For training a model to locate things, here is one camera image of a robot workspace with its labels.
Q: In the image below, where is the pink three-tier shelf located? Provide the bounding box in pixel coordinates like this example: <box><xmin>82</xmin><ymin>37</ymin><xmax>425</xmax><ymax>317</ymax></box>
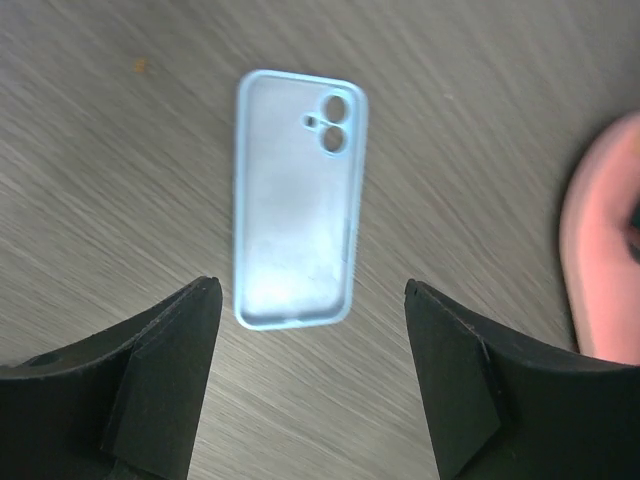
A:
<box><xmin>559</xmin><ymin>113</ymin><xmax>639</xmax><ymax>365</ymax></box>

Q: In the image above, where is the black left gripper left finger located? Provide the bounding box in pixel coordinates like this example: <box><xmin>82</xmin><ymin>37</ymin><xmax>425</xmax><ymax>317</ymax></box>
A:
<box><xmin>1</xmin><ymin>276</ymin><xmax>222</xmax><ymax>479</ymax></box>

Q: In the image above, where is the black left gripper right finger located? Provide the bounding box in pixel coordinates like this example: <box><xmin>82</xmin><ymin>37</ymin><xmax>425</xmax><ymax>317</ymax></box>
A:
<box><xmin>404</xmin><ymin>280</ymin><xmax>639</xmax><ymax>479</ymax></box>

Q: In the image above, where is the light blue phone case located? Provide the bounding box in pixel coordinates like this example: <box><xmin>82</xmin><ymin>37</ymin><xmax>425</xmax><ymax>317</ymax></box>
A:
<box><xmin>232</xmin><ymin>69</ymin><xmax>368</xmax><ymax>331</ymax></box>

